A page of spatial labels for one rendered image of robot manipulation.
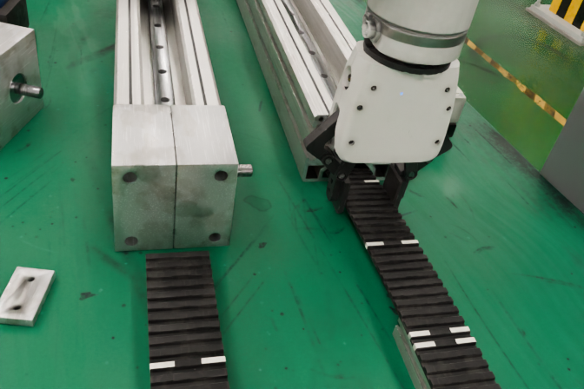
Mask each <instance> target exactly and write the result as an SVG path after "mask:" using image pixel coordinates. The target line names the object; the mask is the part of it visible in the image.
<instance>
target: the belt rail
mask: <svg viewBox="0 0 584 389"><path fill-rule="evenodd" d="M398 322H399V325H400V326H398V325H395V329H394V331H393V333H392V334H393V336H394V338H395V342H396V345H397V346H398V348H399V351H400V353H401V356H402V358H403V361H404V363H405V365H406V367H407V369H408V373H409V375H410V378H411V379H412V382H413V384H414V386H415V389H431V388H430V385H429V383H428V381H427V378H426V376H425V374H424V371H423V370H422V368H421V364H420V362H419V360H418V359H417V356H416V354H415V351H414V348H413V347H412V345H411V342H410V340H409V338H408V335H407V333H406V331H405V329H404V327H403V324H402V322H401V320H400V318H399V319H398Z"/></svg>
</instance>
